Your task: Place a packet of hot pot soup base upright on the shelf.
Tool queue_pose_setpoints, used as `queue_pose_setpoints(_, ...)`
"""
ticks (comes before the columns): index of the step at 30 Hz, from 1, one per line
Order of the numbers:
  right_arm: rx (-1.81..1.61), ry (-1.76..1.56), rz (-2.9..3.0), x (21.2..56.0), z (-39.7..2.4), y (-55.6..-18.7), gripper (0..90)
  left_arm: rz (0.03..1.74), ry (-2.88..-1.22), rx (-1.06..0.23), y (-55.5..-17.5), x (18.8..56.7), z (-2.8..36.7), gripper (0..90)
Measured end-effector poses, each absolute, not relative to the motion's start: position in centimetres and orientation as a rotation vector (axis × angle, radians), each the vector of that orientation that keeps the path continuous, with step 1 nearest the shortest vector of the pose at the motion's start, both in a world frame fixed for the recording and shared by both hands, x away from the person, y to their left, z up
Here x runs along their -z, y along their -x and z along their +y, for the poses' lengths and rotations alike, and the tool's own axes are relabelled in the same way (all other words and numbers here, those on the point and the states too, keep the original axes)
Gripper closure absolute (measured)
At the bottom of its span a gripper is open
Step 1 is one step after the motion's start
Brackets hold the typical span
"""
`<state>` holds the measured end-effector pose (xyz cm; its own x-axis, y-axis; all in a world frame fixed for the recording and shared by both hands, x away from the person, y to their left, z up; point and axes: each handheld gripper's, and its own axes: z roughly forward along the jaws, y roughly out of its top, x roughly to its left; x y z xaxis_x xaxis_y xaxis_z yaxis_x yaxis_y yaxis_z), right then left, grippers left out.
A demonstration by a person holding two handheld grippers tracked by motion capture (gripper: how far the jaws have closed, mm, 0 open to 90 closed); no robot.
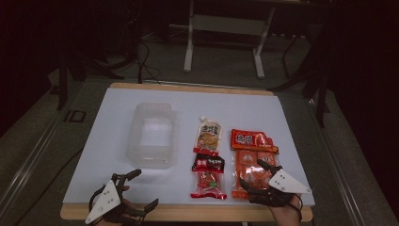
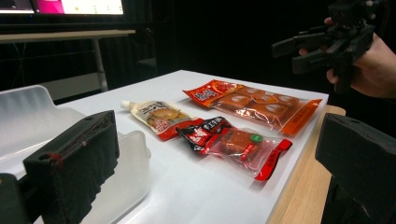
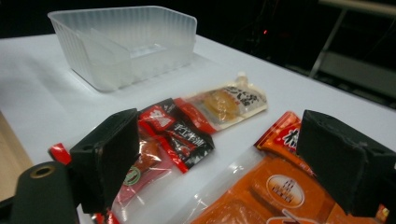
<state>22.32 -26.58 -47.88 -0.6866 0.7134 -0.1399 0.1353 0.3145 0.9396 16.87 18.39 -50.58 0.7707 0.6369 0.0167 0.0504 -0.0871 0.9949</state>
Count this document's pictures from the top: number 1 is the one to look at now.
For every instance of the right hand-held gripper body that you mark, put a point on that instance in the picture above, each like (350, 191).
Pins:
(287, 183)

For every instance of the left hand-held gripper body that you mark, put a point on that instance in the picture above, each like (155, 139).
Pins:
(106, 201)

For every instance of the large orange snack packet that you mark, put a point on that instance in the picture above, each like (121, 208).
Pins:
(251, 147)

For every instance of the red and black snack packet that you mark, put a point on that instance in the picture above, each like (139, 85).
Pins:
(208, 179)

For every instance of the clear plastic container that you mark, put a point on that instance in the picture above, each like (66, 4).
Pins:
(152, 135)

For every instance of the person's left hand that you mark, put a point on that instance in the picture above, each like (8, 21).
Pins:
(129, 207)

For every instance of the person's right hand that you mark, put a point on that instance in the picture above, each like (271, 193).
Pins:
(286, 215)

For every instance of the white table mat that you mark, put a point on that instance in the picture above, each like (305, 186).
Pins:
(103, 147)

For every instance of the black metal stand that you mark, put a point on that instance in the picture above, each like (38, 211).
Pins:
(320, 94)
(62, 81)

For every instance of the metal floor rail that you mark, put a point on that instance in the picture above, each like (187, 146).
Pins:
(337, 163)
(28, 160)

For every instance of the white metal frame desk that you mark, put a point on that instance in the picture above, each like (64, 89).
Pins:
(226, 25)

